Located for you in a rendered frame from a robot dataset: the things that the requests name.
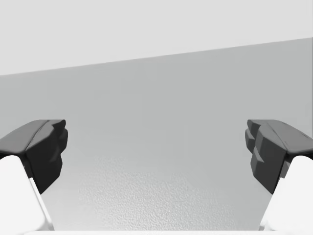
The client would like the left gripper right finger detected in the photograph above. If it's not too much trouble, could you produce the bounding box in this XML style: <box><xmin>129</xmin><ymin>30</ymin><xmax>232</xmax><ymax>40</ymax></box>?
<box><xmin>245</xmin><ymin>119</ymin><xmax>313</xmax><ymax>232</ymax></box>

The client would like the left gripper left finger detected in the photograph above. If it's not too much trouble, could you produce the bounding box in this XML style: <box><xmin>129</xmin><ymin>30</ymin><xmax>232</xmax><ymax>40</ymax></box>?
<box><xmin>0</xmin><ymin>119</ymin><xmax>68</xmax><ymax>232</ymax></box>

